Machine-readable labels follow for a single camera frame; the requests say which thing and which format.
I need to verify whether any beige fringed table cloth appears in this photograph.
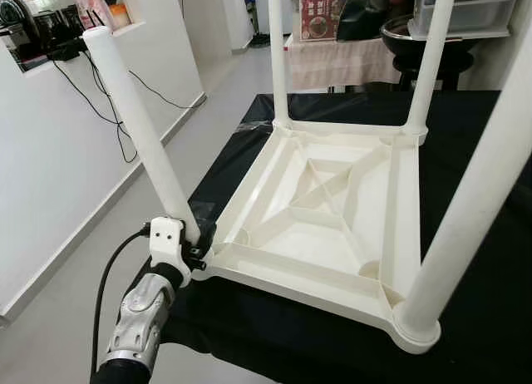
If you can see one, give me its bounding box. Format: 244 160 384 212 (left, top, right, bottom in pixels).
284 37 401 92

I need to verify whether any long black wall cable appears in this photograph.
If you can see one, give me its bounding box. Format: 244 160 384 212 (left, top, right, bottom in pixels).
125 68 207 111

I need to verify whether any white plastic table top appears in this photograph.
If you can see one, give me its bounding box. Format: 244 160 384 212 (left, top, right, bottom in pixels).
190 118 441 356

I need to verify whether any red printed box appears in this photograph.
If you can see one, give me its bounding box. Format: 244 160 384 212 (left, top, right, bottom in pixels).
298 0 350 42

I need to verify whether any clear tape strip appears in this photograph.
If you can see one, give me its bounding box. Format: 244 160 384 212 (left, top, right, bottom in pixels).
237 120 273 135

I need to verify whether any looped black wall cable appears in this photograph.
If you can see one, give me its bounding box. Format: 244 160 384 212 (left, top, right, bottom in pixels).
50 56 139 164

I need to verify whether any black electronic device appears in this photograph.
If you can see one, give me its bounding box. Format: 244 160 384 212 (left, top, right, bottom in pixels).
46 35 88 62

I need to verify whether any clear plastic container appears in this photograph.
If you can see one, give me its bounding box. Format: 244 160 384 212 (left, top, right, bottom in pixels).
409 0 525 40

